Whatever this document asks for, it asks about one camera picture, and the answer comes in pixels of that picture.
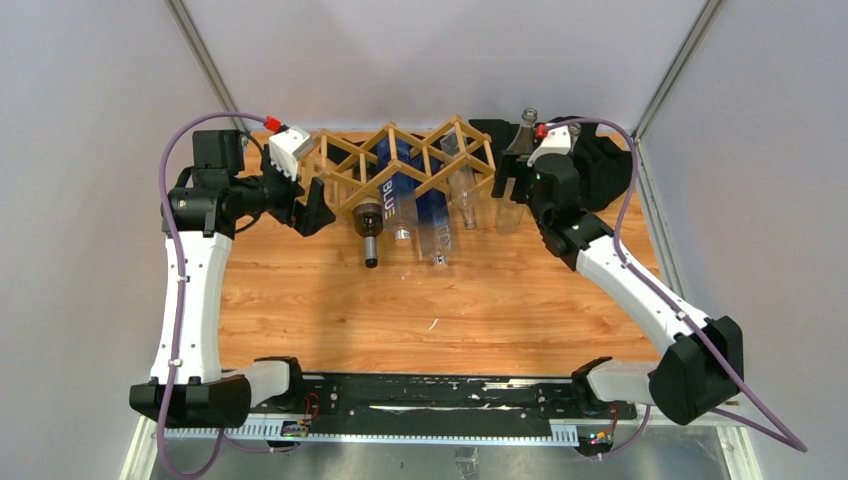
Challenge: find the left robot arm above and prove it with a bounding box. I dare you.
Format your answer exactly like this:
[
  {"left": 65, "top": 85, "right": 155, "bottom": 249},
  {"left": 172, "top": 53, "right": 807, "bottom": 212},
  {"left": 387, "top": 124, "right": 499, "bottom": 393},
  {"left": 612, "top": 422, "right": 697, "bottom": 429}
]
[{"left": 129, "top": 127, "right": 336, "bottom": 429}]

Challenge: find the black cloth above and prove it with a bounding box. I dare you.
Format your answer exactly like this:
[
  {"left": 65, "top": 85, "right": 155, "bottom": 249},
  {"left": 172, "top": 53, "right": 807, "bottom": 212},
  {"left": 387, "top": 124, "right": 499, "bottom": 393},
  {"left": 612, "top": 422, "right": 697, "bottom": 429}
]
[{"left": 469, "top": 119, "right": 633, "bottom": 212}]

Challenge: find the wooden wine rack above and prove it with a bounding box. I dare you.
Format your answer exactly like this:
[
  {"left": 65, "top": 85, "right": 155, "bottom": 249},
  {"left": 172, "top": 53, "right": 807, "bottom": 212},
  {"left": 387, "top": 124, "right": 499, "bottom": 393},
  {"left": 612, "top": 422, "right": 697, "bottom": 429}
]
[{"left": 299, "top": 115, "right": 496, "bottom": 214}]

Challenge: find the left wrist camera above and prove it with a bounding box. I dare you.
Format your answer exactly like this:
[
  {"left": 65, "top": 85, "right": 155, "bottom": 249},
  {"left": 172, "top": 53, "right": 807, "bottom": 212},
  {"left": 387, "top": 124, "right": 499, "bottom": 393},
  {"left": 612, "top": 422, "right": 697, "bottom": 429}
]
[{"left": 268, "top": 126, "right": 314, "bottom": 181}]

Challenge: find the blue labelled bottle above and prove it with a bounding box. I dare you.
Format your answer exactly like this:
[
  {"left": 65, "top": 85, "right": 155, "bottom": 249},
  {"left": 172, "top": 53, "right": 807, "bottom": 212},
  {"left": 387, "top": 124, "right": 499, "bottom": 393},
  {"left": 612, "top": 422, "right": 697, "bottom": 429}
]
[{"left": 376, "top": 137, "right": 418, "bottom": 246}]

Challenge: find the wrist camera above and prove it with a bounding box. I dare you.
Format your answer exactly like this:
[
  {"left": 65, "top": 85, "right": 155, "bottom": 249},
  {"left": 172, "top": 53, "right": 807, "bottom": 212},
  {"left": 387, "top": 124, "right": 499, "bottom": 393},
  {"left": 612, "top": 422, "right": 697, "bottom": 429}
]
[
  {"left": 527, "top": 124, "right": 573, "bottom": 167},
  {"left": 268, "top": 126, "right": 314, "bottom": 181}
]

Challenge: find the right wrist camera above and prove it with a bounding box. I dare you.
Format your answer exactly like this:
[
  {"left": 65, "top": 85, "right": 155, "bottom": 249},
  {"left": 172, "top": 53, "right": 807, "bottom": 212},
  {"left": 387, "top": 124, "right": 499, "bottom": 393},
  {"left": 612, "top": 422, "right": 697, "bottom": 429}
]
[{"left": 527, "top": 124, "right": 573, "bottom": 167}]

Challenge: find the clear glass bottle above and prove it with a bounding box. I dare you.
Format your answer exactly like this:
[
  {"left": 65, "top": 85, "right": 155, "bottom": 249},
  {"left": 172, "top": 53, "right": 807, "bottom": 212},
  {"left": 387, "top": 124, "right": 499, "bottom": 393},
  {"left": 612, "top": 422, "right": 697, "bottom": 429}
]
[{"left": 505, "top": 107, "right": 538, "bottom": 156}]

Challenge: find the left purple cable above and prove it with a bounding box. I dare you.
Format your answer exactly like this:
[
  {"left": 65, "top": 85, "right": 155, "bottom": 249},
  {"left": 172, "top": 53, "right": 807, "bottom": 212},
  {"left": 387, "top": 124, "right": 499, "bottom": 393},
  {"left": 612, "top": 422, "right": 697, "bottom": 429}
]
[{"left": 156, "top": 111, "right": 280, "bottom": 480}]

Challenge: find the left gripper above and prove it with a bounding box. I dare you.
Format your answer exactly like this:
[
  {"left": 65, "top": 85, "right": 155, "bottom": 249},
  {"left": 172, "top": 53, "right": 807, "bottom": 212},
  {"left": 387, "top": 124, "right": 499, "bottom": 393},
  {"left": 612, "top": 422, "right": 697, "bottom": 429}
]
[{"left": 230, "top": 147, "right": 335, "bottom": 235}]

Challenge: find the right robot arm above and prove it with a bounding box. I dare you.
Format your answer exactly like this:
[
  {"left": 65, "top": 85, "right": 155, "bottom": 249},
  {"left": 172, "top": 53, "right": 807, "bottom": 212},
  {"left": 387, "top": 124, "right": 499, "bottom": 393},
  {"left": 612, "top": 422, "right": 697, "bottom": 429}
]
[{"left": 492, "top": 153, "right": 744, "bottom": 425}]

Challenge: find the dark green wine bottle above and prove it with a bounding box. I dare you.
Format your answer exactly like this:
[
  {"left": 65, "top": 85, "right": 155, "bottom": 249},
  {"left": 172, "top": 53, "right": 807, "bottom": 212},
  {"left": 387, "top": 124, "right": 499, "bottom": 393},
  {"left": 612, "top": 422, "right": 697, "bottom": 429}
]
[{"left": 352, "top": 197, "right": 384, "bottom": 269}]

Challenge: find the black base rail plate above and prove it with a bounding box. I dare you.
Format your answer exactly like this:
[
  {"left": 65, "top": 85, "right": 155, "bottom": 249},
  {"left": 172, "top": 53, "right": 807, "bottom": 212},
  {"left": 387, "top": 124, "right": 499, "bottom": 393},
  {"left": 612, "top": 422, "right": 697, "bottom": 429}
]
[{"left": 256, "top": 372, "right": 637, "bottom": 447}]

